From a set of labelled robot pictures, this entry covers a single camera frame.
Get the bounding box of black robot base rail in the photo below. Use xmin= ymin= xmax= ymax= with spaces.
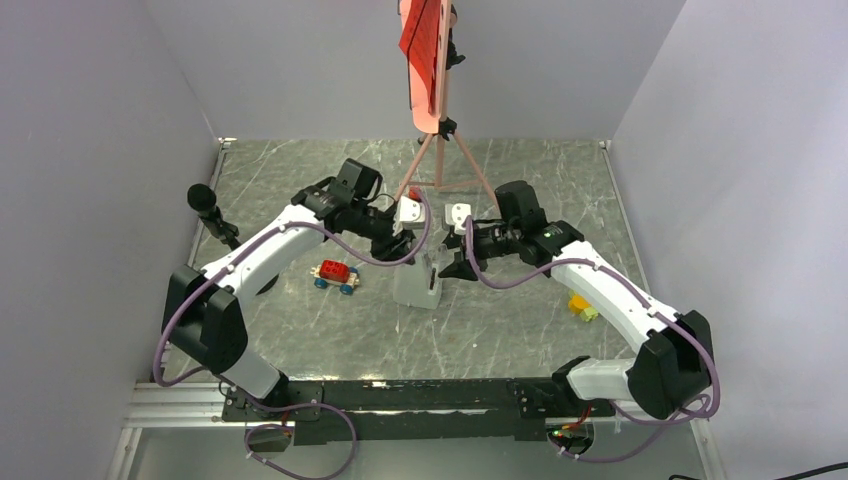
xmin=221 ymin=377 xmax=614 ymax=446

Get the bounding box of red sheet music folder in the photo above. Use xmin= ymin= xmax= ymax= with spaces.
xmin=398 ymin=0 xmax=442 ymax=114

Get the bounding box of black microphone on stand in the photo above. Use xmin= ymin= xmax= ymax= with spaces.
xmin=187 ymin=183 xmax=241 ymax=251

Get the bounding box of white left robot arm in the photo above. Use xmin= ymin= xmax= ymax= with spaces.
xmin=153 ymin=159 xmax=425 ymax=420

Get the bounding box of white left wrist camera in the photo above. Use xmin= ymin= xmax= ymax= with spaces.
xmin=395 ymin=186 xmax=427 ymax=230

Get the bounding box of black cable bottom right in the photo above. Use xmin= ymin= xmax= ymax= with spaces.
xmin=667 ymin=462 xmax=848 ymax=480

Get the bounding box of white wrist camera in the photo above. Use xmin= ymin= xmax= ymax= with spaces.
xmin=443 ymin=203 xmax=472 ymax=236
xmin=395 ymin=186 xmax=427 ymax=230

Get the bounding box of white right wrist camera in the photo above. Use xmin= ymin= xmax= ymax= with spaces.
xmin=443 ymin=203 xmax=472 ymax=236

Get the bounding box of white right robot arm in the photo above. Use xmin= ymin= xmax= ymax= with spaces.
xmin=439 ymin=180 xmax=721 ymax=425

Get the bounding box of red blue toy car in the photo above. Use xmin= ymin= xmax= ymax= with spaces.
xmin=311 ymin=259 xmax=360 ymax=295

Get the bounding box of pink tripod music stand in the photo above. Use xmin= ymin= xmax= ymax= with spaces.
xmin=394 ymin=1 xmax=496 ymax=200

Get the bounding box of clear plastic metronome cover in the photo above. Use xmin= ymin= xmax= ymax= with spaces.
xmin=427 ymin=244 xmax=453 ymax=279

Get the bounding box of yellow green toy block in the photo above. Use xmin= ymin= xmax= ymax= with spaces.
xmin=568 ymin=294 xmax=599 ymax=322

